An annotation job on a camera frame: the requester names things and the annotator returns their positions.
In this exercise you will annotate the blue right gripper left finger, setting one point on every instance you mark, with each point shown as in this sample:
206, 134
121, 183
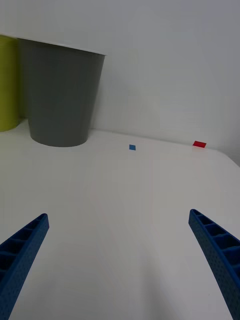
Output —
22, 252

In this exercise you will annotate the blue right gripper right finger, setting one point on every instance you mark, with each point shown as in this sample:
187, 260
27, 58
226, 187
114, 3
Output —
220, 247

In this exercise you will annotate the grey plastic waste bin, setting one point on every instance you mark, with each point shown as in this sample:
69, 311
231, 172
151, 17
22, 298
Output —
60, 95

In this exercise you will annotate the yellow-green plastic waste bin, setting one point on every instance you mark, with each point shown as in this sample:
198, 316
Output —
7, 85

